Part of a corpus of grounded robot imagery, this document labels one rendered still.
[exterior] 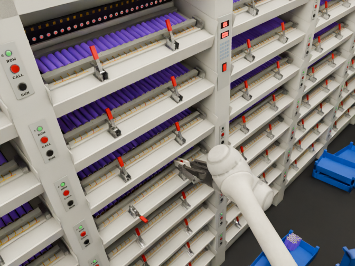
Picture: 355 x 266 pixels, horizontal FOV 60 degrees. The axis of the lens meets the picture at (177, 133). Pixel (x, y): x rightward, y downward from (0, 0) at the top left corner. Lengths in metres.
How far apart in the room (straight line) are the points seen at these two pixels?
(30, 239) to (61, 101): 0.43
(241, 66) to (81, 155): 0.76
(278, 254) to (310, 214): 1.64
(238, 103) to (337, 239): 1.34
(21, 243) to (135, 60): 0.62
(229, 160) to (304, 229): 1.59
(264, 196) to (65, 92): 0.66
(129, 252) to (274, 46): 1.11
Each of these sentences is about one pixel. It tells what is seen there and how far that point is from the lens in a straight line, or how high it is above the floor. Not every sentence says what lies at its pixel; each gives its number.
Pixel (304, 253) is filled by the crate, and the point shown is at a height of 0.02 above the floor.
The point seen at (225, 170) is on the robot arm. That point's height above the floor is 1.26.
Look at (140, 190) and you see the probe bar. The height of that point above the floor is 0.98.
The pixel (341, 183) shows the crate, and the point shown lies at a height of 0.05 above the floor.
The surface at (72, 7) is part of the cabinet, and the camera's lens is 1.01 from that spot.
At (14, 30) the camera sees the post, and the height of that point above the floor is 1.69.
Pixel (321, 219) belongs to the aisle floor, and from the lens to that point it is 2.51.
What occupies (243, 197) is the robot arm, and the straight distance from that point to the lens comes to 0.88.
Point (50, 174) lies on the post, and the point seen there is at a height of 1.32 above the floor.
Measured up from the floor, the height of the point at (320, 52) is 1.13.
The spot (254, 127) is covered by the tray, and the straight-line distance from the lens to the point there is 1.63.
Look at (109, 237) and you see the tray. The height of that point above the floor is 0.93.
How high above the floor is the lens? 1.87
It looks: 36 degrees down
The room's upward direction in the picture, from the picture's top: 5 degrees counter-clockwise
